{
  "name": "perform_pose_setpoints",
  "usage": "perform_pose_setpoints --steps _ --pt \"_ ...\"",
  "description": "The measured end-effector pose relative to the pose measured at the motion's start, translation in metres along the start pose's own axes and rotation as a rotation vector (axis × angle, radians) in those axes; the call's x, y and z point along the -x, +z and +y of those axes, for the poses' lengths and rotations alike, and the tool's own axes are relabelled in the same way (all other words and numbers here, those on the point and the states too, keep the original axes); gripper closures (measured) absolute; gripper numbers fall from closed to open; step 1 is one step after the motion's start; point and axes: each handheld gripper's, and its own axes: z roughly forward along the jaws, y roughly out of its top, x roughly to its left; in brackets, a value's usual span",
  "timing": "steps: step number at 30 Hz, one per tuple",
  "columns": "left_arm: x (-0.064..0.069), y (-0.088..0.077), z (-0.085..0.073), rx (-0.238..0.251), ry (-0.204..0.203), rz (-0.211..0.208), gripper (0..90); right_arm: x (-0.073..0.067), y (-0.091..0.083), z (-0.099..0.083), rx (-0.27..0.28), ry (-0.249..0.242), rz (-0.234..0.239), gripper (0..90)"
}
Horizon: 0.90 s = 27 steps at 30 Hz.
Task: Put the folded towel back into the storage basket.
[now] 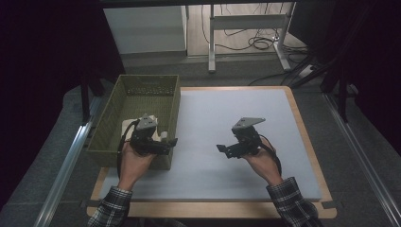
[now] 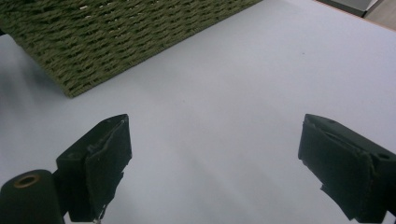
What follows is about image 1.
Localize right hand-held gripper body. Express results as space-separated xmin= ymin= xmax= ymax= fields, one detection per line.
xmin=232 ymin=116 xmax=267 ymax=157

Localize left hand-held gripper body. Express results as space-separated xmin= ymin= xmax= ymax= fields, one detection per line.
xmin=130 ymin=113 xmax=165 ymax=156

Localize green plastic basket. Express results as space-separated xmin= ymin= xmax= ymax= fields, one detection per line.
xmin=86 ymin=74 xmax=183 ymax=171

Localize person's left hand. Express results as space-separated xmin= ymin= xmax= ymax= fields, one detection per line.
xmin=117 ymin=141 xmax=158 ymax=192

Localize person's right hand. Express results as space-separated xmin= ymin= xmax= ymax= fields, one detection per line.
xmin=241 ymin=145 xmax=284 ymax=187

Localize black stand legs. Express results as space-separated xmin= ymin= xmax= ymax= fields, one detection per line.
xmin=78 ymin=71 xmax=107 ymax=123
xmin=320 ymin=61 xmax=360 ymax=125

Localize white power strip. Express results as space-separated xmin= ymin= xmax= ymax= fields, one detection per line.
xmin=297 ymin=64 xmax=317 ymax=79

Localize white cabinet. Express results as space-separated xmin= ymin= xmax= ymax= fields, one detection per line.
xmin=103 ymin=5 xmax=189 ymax=60

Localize dark curtain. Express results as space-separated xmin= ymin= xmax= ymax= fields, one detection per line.
xmin=289 ymin=0 xmax=401 ymax=152
xmin=0 ymin=0 xmax=127 ymax=209

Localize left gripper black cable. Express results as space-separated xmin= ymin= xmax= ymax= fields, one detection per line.
xmin=115 ymin=118 xmax=140 ymax=178

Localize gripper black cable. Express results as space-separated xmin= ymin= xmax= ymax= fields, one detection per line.
xmin=258 ymin=134 xmax=284 ymax=176
xmin=115 ymin=118 xmax=140 ymax=178

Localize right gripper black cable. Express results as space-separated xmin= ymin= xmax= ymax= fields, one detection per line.
xmin=258 ymin=134 xmax=284 ymax=176

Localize tangle of black floor cables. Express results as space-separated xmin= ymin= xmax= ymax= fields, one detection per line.
xmin=200 ymin=3 xmax=309 ymax=55

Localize white metal desk frame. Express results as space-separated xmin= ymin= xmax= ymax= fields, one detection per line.
xmin=207 ymin=3 xmax=293 ymax=74

